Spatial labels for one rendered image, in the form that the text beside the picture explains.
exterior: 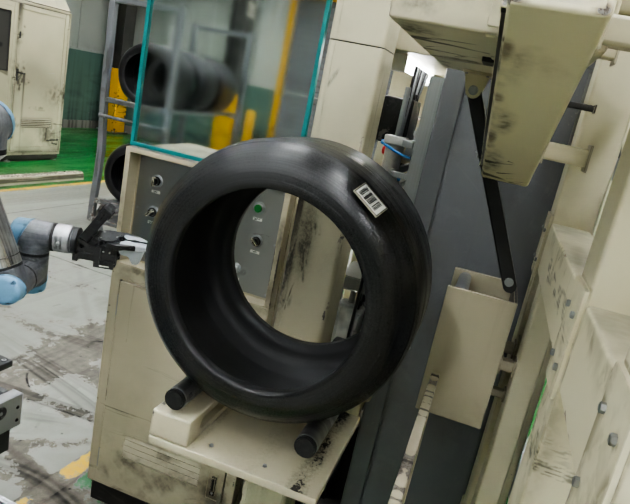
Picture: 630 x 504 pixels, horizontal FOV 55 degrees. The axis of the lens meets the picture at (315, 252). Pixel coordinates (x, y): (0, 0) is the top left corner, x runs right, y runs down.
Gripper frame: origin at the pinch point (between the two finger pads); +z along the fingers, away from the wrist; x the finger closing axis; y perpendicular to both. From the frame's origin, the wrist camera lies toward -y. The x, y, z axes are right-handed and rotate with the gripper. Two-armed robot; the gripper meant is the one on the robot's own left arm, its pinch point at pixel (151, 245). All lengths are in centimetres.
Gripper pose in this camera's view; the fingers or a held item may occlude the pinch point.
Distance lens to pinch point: 167.2
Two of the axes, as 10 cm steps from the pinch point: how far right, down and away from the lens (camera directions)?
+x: 0.4, 4.0, -9.2
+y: -2.0, 9.0, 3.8
